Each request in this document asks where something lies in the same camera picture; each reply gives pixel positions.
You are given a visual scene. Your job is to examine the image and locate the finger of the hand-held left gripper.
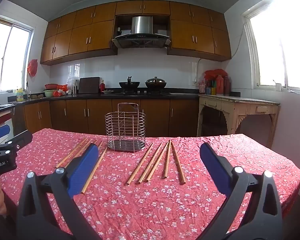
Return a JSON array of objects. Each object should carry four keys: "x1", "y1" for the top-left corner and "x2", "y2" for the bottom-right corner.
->
[
  {"x1": 0, "y1": 129, "x2": 33, "y2": 153},
  {"x1": 0, "y1": 126, "x2": 12, "y2": 143}
]

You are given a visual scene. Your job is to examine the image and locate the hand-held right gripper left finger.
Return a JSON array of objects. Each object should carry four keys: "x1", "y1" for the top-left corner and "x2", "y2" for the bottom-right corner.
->
[{"x1": 16, "y1": 144, "x2": 100, "y2": 240}]

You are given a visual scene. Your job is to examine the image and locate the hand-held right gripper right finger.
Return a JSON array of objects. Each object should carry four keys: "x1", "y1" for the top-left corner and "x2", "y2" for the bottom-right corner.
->
[{"x1": 199, "y1": 142, "x2": 283, "y2": 240}]

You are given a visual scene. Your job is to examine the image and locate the steel wire utensil holder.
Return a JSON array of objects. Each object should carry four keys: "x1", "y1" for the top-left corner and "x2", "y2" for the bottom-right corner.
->
[{"x1": 105, "y1": 103, "x2": 146, "y2": 152}]

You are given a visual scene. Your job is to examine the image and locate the crumpled red plastic bag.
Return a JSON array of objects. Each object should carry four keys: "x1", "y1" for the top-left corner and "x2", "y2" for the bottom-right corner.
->
[{"x1": 52, "y1": 84, "x2": 68, "y2": 97}]

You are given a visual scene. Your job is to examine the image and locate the cream wooden side table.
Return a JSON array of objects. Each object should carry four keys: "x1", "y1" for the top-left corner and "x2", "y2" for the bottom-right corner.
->
[{"x1": 197, "y1": 94, "x2": 280, "y2": 148}]

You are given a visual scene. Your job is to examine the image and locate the hanging red plastic bag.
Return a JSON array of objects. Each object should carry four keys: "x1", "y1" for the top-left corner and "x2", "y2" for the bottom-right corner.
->
[{"x1": 27, "y1": 59, "x2": 38, "y2": 77}]

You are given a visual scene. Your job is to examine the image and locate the black kitchen countertop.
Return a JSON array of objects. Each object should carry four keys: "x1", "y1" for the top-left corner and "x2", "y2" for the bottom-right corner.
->
[{"x1": 0, "y1": 87, "x2": 241, "y2": 115}]

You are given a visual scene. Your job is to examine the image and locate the red floral tablecloth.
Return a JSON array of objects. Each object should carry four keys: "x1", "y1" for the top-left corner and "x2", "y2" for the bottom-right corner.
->
[{"x1": 0, "y1": 128, "x2": 300, "y2": 240}]

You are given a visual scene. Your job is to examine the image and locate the sliding glass window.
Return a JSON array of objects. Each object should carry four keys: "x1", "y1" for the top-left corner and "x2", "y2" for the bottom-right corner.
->
[
  {"x1": 0, "y1": 15, "x2": 35, "y2": 94},
  {"x1": 241, "y1": 0, "x2": 300, "y2": 94}
]

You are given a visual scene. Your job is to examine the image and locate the white plastic bag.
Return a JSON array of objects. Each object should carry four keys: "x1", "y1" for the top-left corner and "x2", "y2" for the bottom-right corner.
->
[{"x1": 67, "y1": 77, "x2": 80, "y2": 90}]

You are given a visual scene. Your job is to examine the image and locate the large red bottles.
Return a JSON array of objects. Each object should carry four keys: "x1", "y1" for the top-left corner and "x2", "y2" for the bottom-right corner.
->
[{"x1": 216, "y1": 74, "x2": 232, "y2": 95}]

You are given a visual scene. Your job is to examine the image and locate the dark cutting board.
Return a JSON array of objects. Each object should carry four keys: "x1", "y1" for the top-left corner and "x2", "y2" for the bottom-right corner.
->
[{"x1": 79, "y1": 77, "x2": 101, "y2": 94}]

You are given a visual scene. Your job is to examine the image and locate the large red plastic bag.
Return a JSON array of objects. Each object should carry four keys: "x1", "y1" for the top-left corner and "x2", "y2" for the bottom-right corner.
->
[{"x1": 204, "y1": 69, "x2": 228, "y2": 80}]

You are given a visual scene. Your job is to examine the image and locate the black wok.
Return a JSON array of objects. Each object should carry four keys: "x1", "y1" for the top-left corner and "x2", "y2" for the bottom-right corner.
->
[{"x1": 119, "y1": 76, "x2": 141, "y2": 88}]

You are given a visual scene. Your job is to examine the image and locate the black lidded pot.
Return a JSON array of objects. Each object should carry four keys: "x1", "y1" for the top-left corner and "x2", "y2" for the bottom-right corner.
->
[{"x1": 145, "y1": 77, "x2": 167, "y2": 88}]

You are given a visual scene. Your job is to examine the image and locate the steel range hood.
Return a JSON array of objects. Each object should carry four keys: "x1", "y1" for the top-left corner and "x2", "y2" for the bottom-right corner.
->
[{"x1": 112, "y1": 16, "x2": 171, "y2": 49}]

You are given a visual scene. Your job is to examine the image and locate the black wall cable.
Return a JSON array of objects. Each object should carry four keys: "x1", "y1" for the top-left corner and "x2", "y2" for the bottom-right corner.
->
[{"x1": 195, "y1": 22, "x2": 245, "y2": 83}]

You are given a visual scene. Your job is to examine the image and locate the short wooden wall cabinet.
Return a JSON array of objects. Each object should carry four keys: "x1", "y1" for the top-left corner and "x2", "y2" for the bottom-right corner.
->
[{"x1": 115, "y1": 0, "x2": 171, "y2": 15}]

